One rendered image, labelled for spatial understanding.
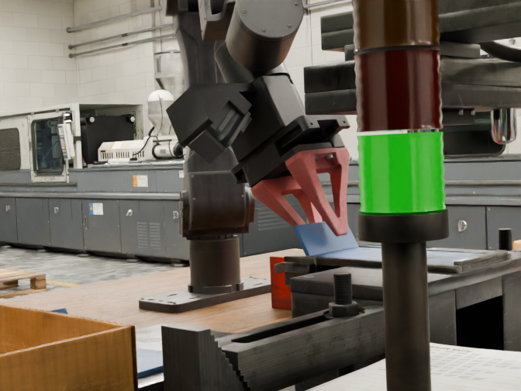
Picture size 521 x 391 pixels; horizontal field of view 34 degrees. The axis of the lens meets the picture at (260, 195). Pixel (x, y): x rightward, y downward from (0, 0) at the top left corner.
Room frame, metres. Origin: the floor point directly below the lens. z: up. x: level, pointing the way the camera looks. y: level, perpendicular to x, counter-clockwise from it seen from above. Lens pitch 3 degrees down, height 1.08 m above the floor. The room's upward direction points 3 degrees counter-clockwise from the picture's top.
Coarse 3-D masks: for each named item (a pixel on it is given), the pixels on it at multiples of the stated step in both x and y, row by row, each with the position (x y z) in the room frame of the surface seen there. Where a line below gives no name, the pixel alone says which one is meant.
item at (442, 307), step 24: (480, 288) 0.63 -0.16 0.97; (504, 288) 0.66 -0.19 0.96; (312, 312) 0.61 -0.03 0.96; (432, 312) 0.58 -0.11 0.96; (456, 312) 0.68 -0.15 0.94; (480, 312) 0.67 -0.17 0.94; (504, 312) 0.66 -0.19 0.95; (432, 336) 0.58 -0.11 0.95; (456, 336) 0.60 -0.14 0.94; (480, 336) 0.67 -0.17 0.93; (504, 336) 0.66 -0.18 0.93; (312, 384) 0.61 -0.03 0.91
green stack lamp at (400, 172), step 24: (360, 144) 0.37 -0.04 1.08; (384, 144) 0.36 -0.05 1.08; (408, 144) 0.36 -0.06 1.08; (432, 144) 0.36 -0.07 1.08; (360, 168) 0.38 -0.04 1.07; (384, 168) 0.36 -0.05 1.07; (408, 168) 0.36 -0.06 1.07; (432, 168) 0.36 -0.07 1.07; (384, 192) 0.36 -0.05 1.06; (408, 192) 0.36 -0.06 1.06; (432, 192) 0.36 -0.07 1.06
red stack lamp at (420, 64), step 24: (360, 72) 0.37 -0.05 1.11; (384, 72) 0.36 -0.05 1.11; (408, 72) 0.36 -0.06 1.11; (432, 72) 0.36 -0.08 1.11; (360, 96) 0.37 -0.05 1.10; (384, 96) 0.36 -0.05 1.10; (408, 96) 0.36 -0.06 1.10; (432, 96) 0.36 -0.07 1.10; (360, 120) 0.37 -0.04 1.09; (384, 120) 0.36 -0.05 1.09; (408, 120) 0.36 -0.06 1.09; (432, 120) 0.36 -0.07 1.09
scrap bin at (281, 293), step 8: (272, 256) 0.96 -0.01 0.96; (280, 256) 0.96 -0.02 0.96; (272, 264) 0.96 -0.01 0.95; (272, 272) 0.96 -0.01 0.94; (272, 280) 0.96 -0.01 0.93; (280, 280) 0.95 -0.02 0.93; (272, 288) 0.96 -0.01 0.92; (280, 288) 0.95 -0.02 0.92; (288, 288) 0.94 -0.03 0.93; (272, 296) 0.96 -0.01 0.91; (280, 296) 0.95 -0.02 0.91; (288, 296) 0.94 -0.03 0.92; (272, 304) 0.96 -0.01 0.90; (280, 304) 0.95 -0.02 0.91; (288, 304) 0.95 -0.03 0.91
